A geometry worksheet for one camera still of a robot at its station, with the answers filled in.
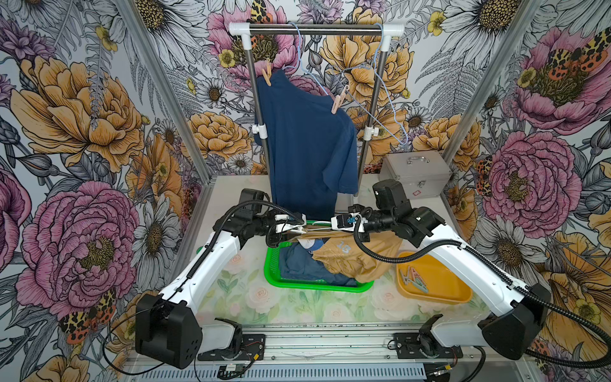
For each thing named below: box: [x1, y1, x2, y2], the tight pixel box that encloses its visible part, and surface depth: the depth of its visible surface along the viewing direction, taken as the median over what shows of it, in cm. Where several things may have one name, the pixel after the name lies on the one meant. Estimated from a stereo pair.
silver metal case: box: [378, 151, 452, 199], surface depth 108 cm
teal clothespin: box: [407, 277, 429, 293], surface depth 87 cm
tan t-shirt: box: [284, 229, 403, 283], surface depth 80 cm
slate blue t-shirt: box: [279, 242, 358, 287], surface depth 88 cm
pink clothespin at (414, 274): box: [407, 265, 426, 286], surface depth 90 cm
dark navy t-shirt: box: [254, 70, 359, 221], surface depth 82 cm
